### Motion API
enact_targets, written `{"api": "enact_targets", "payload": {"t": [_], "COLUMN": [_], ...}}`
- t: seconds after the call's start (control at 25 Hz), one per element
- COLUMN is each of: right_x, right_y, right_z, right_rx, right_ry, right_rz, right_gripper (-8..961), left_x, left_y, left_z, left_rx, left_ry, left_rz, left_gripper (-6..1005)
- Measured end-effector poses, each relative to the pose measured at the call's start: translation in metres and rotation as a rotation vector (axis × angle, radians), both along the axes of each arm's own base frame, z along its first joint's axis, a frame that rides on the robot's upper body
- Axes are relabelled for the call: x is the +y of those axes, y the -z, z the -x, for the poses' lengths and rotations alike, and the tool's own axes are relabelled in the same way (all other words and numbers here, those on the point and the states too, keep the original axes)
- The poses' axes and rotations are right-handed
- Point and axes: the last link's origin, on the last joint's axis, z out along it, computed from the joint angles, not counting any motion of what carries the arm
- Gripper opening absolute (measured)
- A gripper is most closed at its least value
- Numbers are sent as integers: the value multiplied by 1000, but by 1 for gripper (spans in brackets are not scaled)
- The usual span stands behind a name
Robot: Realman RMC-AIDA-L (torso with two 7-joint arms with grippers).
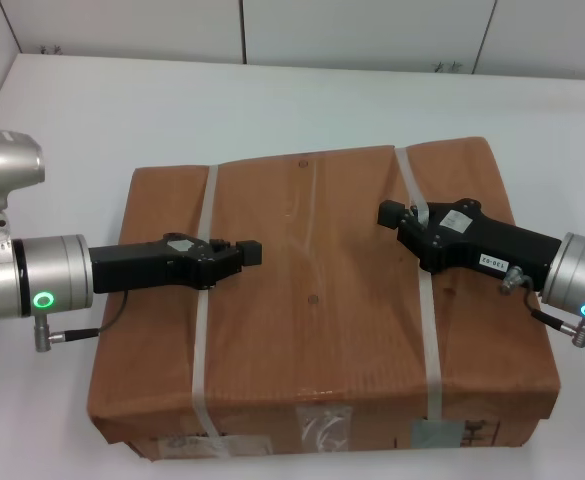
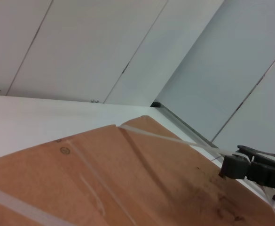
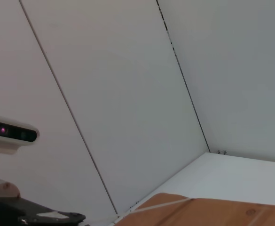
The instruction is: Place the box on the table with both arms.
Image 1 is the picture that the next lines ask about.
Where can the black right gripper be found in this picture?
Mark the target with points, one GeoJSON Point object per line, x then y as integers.
{"type": "Point", "coordinates": [492, 245]}

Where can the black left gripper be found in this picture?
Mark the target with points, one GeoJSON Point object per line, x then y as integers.
{"type": "Point", "coordinates": [132, 267]}

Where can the brown cardboard box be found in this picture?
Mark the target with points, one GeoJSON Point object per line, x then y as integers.
{"type": "Point", "coordinates": [317, 330]}

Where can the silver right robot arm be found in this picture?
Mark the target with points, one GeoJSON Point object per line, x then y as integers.
{"type": "Point", "coordinates": [577, 270]}

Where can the grey box label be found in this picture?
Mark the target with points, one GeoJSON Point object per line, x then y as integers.
{"type": "Point", "coordinates": [437, 434]}

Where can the clear tape patch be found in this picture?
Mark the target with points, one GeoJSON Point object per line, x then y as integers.
{"type": "Point", "coordinates": [324, 427]}

